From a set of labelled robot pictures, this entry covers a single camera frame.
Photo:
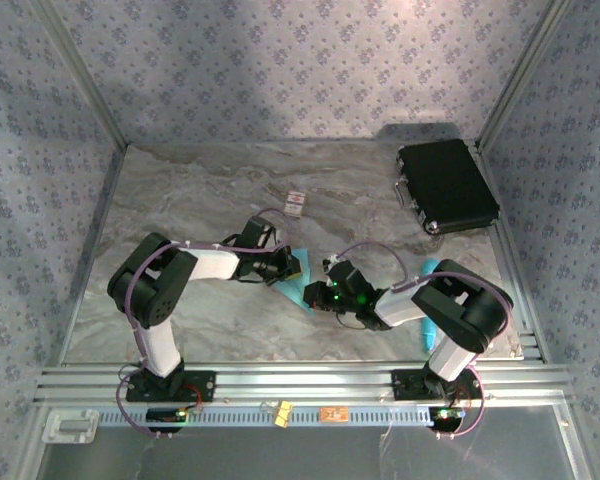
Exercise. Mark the black hard case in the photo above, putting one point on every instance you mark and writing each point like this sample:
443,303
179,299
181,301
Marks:
450,185

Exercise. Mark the aluminium frame post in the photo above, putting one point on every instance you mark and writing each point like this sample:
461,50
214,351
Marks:
521,75
84,75

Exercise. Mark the grey front panel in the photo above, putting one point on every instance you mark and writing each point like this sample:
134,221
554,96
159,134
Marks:
280,452

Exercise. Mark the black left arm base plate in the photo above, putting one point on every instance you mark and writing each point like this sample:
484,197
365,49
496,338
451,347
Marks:
200,387

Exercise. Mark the aluminium mounting rail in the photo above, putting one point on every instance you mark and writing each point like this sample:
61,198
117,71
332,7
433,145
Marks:
305,380

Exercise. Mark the grey metal bracket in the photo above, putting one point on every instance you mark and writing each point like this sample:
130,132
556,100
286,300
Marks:
70,426

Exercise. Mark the aluminium table side rail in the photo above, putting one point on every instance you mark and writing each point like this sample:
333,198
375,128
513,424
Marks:
505,240
92,240

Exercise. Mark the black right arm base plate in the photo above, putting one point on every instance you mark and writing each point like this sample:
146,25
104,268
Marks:
407,385

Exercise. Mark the yellow connector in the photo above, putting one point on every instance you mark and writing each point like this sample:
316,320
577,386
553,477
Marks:
279,421
285,407

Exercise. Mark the light blue cloth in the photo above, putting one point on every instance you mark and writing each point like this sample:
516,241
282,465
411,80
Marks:
292,292

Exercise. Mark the orange label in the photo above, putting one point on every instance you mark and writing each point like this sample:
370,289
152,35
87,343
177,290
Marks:
334,414

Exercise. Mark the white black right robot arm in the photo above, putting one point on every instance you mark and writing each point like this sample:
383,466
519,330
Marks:
397,307

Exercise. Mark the small red white card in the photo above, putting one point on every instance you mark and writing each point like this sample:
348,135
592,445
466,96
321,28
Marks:
294,204

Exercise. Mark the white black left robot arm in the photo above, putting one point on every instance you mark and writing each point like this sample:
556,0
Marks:
212,264

